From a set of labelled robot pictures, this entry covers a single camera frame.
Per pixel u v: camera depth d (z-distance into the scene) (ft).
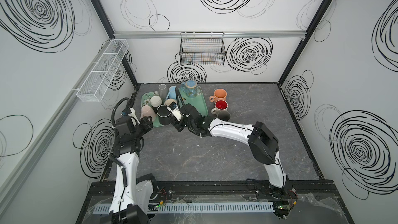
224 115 3.07
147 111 3.03
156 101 3.22
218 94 3.41
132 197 1.36
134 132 2.05
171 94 3.34
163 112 2.59
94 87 2.38
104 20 2.77
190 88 3.44
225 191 2.47
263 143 1.63
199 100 3.77
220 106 3.36
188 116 2.07
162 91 3.35
